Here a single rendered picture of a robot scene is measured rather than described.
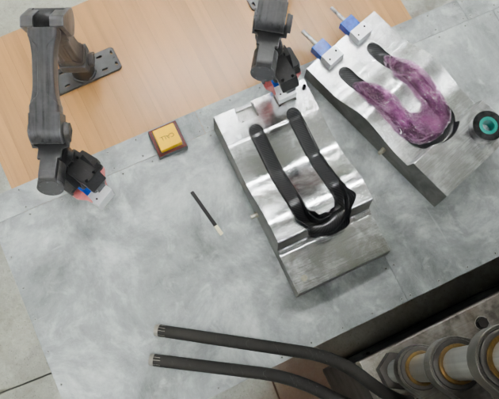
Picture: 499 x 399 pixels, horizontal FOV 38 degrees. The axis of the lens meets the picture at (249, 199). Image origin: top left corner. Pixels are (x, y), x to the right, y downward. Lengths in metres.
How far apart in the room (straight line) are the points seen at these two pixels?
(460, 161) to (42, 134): 1.02
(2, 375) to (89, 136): 1.08
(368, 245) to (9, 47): 1.11
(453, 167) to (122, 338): 0.93
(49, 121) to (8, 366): 1.35
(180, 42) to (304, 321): 0.84
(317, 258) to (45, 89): 0.76
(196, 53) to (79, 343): 0.84
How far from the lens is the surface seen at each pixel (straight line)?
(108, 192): 1.76
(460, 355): 1.30
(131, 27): 2.10
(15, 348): 2.74
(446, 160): 1.90
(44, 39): 1.60
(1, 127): 2.04
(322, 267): 1.81
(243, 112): 1.90
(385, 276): 1.90
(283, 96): 1.83
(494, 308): 1.98
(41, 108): 1.58
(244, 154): 1.84
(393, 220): 1.93
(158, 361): 1.81
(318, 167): 1.84
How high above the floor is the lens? 2.63
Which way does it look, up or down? 75 degrees down
